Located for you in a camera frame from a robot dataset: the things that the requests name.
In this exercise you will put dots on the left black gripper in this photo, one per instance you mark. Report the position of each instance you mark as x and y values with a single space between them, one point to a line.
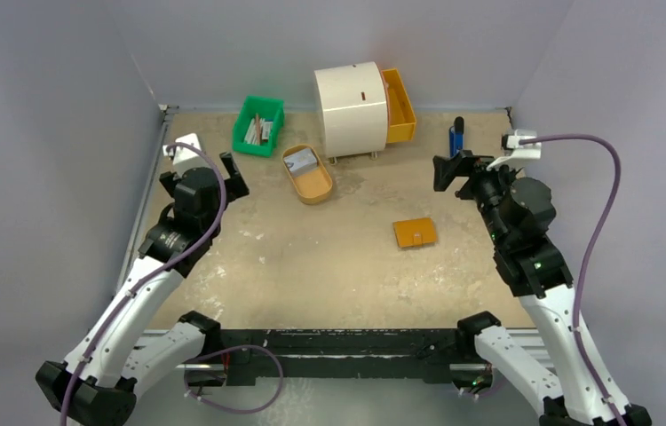
234 186

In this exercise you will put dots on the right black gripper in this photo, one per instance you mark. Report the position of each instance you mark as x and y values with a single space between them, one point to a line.
463 173

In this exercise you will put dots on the orange card holder wallet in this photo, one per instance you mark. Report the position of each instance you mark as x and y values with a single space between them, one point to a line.
414 233

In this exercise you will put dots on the orange oval tray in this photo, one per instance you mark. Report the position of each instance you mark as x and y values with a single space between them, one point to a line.
314 186

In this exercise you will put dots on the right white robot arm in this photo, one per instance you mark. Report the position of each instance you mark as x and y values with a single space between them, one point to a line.
517 211

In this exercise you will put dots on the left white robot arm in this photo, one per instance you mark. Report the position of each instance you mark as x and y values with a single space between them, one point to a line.
101 380

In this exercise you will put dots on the silver credit cards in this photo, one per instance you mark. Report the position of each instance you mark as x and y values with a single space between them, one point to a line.
301 162

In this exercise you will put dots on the green plastic bin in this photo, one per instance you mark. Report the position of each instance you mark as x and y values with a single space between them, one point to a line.
258 126

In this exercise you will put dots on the blue black marker pen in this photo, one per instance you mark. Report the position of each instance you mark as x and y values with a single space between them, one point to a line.
456 136

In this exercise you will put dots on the orange open drawer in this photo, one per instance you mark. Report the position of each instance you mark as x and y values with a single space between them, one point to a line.
401 116

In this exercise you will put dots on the cream round drawer cabinet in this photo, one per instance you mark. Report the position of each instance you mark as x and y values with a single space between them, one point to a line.
352 106

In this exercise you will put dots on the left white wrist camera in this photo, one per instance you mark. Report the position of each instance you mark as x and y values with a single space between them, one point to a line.
185 154

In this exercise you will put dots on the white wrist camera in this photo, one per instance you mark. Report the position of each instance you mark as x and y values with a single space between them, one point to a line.
185 154
519 149

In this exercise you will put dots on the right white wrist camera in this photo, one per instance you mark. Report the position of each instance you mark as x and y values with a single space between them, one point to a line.
519 149

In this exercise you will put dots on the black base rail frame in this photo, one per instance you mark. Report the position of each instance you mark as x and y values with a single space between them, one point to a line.
431 355

